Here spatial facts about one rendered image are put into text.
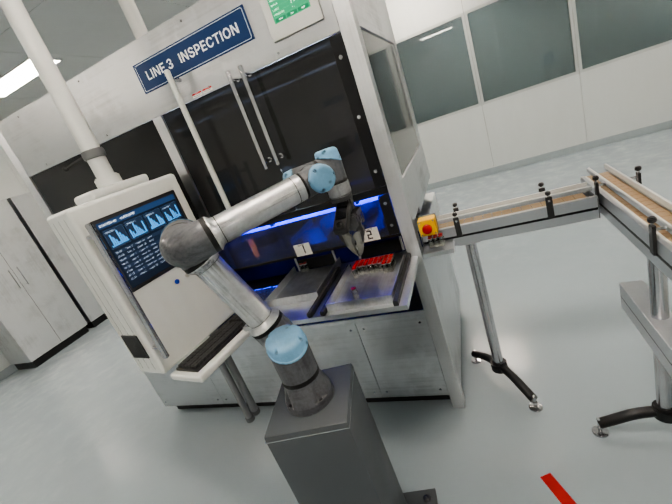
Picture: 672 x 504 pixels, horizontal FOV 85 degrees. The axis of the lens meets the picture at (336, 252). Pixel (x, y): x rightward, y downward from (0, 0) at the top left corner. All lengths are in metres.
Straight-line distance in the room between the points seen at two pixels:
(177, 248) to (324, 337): 1.20
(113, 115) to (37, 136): 0.55
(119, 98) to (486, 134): 5.06
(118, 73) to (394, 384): 1.99
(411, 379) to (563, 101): 4.95
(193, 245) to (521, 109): 5.61
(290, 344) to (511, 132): 5.48
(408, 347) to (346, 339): 0.32
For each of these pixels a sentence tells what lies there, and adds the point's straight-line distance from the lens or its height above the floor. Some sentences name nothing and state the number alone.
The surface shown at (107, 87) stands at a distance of 2.13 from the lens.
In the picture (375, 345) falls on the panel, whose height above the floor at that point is 0.43.
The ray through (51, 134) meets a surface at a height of 1.93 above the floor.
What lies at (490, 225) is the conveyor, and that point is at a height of 0.91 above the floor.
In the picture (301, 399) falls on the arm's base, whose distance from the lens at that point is 1.13.
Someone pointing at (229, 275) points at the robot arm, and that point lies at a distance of 1.11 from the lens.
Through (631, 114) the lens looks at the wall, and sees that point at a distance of 6.50.
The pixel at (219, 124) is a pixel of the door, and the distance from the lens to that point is 1.79.
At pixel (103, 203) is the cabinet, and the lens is 1.69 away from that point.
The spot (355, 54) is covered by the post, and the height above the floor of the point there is 1.71.
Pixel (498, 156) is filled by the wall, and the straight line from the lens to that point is 6.22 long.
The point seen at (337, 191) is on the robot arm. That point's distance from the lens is 1.16.
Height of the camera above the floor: 1.52
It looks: 19 degrees down
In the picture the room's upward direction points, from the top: 20 degrees counter-clockwise
